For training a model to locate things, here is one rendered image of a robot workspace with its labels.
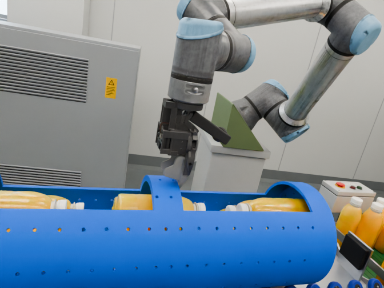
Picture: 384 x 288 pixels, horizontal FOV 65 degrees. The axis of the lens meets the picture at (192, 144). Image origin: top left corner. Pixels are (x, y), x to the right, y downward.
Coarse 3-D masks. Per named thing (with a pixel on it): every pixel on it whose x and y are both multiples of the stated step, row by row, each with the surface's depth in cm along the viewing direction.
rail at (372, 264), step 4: (336, 228) 117; (340, 232) 114; (340, 236) 114; (344, 236) 112; (340, 240) 114; (372, 260) 101; (368, 264) 102; (372, 264) 100; (376, 264) 99; (372, 268) 100; (376, 268) 99; (380, 268) 98; (376, 272) 99; (380, 272) 98; (380, 276) 97
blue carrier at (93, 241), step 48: (48, 192) 78; (96, 192) 82; (144, 192) 84; (192, 192) 89; (240, 192) 95; (288, 192) 94; (0, 240) 53; (48, 240) 55; (96, 240) 58; (144, 240) 61; (192, 240) 64; (240, 240) 67; (288, 240) 71; (336, 240) 75
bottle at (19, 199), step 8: (0, 192) 61; (8, 192) 62; (16, 192) 62; (24, 192) 63; (32, 192) 64; (0, 200) 60; (8, 200) 60; (16, 200) 61; (24, 200) 61; (32, 200) 62; (40, 200) 62; (48, 200) 64; (56, 200) 65; (0, 208) 59; (8, 208) 60; (16, 208) 60; (24, 208) 60; (32, 208) 61; (40, 208) 62; (48, 208) 63; (56, 208) 64
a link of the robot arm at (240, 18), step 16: (192, 0) 72; (208, 0) 72; (224, 0) 75; (240, 0) 78; (256, 0) 81; (272, 0) 84; (288, 0) 88; (304, 0) 92; (320, 0) 96; (336, 0) 98; (192, 16) 71; (208, 16) 69; (224, 16) 71; (240, 16) 78; (256, 16) 81; (272, 16) 85; (288, 16) 90; (304, 16) 95; (320, 16) 100
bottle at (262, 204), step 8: (256, 200) 80; (264, 200) 79; (272, 200) 80; (280, 200) 81; (288, 200) 82; (296, 200) 83; (304, 200) 84; (248, 208) 78; (256, 208) 78; (264, 208) 78; (272, 208) 78; (280, 208) 79; (288, 208) 80; (296, 208) 80; (304, 208) 81
